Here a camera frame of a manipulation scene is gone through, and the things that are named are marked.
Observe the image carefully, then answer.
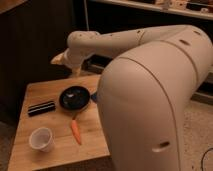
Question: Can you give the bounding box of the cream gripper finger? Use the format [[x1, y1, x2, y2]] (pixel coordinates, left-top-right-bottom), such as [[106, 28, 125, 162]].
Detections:
[[71, 67, 81, 77], [51, 53, 64, 65]]

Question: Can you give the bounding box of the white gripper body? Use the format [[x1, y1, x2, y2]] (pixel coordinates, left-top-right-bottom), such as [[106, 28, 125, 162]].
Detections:
[[62, 48, 88, 69]]

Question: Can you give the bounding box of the black striped eraser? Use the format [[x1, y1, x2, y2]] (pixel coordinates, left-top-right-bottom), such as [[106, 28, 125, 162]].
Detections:
[[28, 101, 56, 117]]

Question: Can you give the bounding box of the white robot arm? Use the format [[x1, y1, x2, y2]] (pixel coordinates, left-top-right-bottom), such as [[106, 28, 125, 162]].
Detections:
[[51, 25, 213, 171]]

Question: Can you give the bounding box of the white ceramic cup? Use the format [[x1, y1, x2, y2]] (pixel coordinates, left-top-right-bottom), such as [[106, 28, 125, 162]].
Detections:
[[29, 127, 54, 152]]

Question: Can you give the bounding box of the black round pan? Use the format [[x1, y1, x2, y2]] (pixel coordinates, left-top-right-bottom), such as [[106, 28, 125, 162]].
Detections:
[[59, 86, 90, 111]]

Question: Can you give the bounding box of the blue rectangular sponge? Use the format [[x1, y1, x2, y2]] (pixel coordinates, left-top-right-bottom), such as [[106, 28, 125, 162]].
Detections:
[[91, 92, 98, 103]]

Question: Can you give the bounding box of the metal vertical pole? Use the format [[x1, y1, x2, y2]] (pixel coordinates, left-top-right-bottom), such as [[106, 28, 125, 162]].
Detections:
[[83, 0, 91, 31]]

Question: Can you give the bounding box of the orange carrot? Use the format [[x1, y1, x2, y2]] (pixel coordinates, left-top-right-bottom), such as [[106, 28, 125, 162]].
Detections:
[[71, 120, 82, 145]]

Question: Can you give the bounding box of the wooden folding table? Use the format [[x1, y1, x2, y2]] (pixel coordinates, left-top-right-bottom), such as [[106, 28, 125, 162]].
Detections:
[[8, 75, 109, 171]]

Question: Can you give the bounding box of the black cable on floor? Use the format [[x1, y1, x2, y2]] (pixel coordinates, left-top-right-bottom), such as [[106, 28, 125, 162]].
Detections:
[[200, 147, 213, 171]]

